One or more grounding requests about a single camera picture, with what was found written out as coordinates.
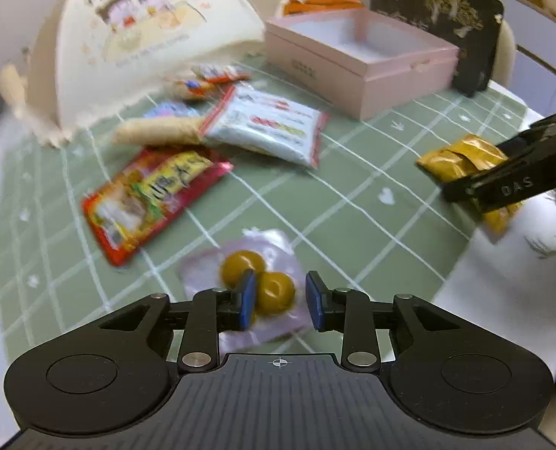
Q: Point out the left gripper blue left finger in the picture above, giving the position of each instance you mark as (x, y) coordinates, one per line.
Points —
(245, 292)

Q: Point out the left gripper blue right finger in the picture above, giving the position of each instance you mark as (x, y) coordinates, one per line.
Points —
(317, 300)

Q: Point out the vacuum pack of three chestnuts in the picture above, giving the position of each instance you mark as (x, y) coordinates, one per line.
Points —
(280, 308)

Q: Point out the yellow snack packet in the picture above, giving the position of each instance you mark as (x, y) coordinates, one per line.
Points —
(467, 157)

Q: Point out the red foil snack packet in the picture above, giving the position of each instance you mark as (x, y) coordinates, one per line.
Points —
(144, 197)

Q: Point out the black patterned gift box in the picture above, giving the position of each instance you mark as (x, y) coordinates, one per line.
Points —
(471, 25)

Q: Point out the white red-edged snack packet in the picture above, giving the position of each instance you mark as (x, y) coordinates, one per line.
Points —
(265, 123)

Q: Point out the beige wafer roll packet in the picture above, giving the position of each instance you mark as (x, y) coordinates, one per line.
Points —
(159, 131)

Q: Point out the blue cartoon snack packet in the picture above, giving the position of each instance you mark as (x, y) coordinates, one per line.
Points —
(171, 109)

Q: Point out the orange white small snack packet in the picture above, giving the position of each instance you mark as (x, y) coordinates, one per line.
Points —
(201, 80)

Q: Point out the pink cardboard box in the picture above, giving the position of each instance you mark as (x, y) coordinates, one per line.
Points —
(360, 61)

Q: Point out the cream mesh food cover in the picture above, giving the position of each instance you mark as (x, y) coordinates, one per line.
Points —
(64, 64)

